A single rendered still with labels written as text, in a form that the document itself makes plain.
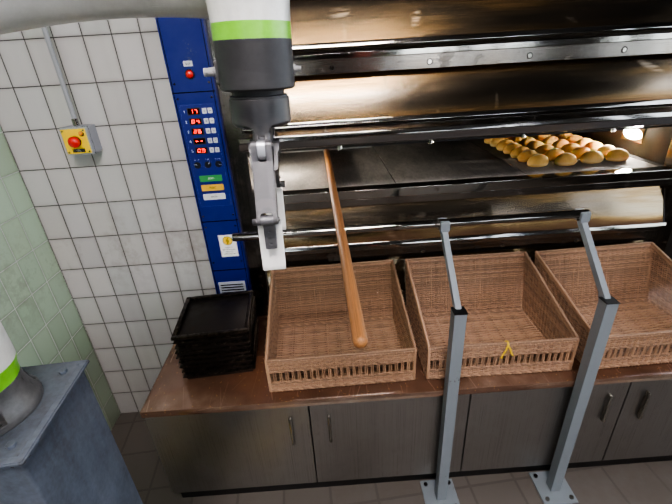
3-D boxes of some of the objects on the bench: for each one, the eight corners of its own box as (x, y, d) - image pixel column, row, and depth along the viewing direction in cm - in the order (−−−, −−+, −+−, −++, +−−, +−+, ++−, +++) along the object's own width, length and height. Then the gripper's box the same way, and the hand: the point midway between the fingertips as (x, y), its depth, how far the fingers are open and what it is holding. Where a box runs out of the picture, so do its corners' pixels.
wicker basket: (277, 317, 191) (269, 267, 178) (393, 308, 192) (394, 257, 180) (267, 394, 147) (256, 335, 135) (417, 382, 149) (420, 322, 137)
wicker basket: (401, 307, 192) (402, 257, 180) (517, 300, 193) (526, 249, 180) (424, 381, 149) (428, 321, 137) (574, 372, 149) (591, 311, 137)
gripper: (239, 87, 60) (256, 218, 70) (211, 104, 38) (242, 293, 48) (288, 85, 61) (299, 215, 71) (289, 100, 39) (304, 288, 48)
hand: (275, 240), depth 59 cm, fingers open, 13 cm apart
